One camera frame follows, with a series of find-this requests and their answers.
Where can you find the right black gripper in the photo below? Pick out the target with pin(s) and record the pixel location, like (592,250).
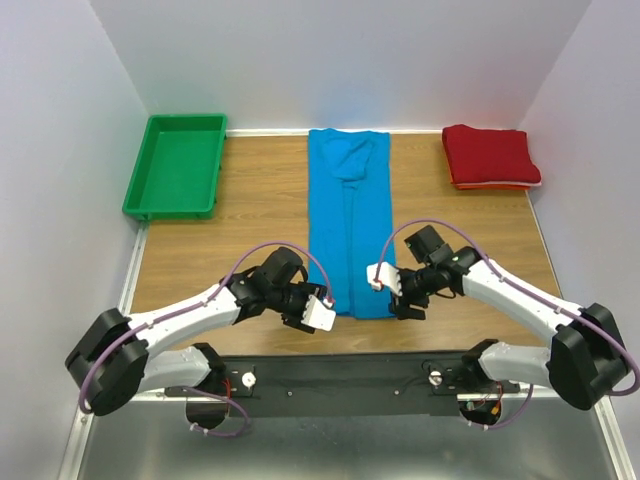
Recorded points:
(406,298)

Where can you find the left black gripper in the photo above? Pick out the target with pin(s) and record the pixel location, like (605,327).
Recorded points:
(306,289)

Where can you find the blue t shirt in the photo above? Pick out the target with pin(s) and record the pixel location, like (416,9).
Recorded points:
(350,214)

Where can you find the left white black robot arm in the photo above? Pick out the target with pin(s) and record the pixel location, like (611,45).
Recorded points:
(112,359)

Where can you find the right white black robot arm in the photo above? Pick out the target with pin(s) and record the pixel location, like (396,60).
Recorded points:
(584,358)

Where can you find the green plastic tray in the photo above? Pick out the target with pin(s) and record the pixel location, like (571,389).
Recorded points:
(176,172)

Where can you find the folded red t shirt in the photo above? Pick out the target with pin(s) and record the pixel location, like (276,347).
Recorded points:
(461,137)

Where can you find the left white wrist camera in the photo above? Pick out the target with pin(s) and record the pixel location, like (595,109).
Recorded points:
(318,314)

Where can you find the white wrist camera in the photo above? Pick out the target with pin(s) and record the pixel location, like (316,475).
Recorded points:
(318,314)
(384,275)

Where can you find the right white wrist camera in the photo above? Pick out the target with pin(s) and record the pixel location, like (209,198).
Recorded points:
(384,275)

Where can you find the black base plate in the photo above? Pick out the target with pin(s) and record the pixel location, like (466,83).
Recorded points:
(242,389)

